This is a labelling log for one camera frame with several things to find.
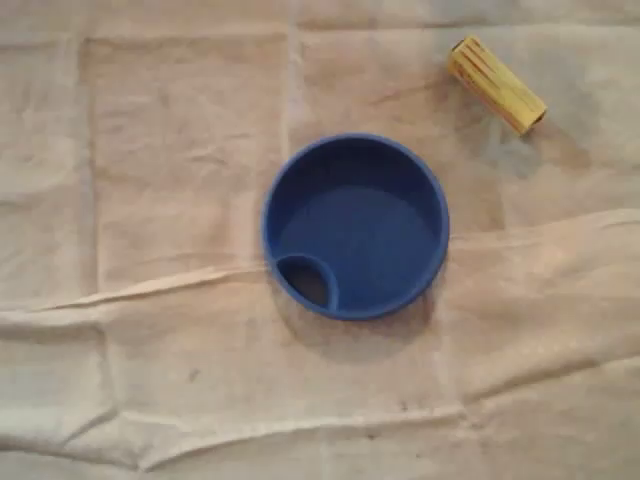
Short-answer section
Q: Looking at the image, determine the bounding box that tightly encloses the wrinkled beige table cloth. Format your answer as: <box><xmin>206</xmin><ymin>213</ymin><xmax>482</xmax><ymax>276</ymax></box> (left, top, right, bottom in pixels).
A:
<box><xmin>0</xmin><ymin>0</ymin><xmax>640</xmax><ymax>480</ymax></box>

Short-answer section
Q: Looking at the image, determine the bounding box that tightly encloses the blue round plastic bowl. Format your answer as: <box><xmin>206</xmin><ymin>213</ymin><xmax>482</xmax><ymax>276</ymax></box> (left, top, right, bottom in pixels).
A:
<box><xmin>261</xmin><ymin>132</ymin><xmax>451</xmax><ymax>322</ymax></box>

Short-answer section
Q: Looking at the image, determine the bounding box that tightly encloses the yellow striped box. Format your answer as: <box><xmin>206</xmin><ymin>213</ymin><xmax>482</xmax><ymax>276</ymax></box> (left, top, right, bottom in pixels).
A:
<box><xmin>446</xmin><ymin>34</ymin><xmax>549</xmax><ymax>137</ymax></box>

